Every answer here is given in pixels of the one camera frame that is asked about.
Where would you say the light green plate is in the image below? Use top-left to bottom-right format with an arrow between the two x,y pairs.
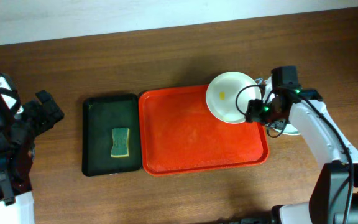
272,122 -> 300,136

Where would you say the white plate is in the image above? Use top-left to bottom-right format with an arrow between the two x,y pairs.
206,72 -> 262,124

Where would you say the green and yellow sponge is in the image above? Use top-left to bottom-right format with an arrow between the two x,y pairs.
111,128 -> 130,158

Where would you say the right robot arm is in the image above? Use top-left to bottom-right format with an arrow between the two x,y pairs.
245,66 -> 358,224

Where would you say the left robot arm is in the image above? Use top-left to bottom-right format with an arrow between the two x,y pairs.
0,73 -> 64,223

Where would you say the black plastic tray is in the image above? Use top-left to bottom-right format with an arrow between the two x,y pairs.
81,94 -> 142,177

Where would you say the red plastic tray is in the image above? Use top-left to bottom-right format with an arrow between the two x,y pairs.
139,85 -> 269,176

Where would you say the yellow stain on white plate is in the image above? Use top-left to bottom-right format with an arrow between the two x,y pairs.
219,91 -> 225,100

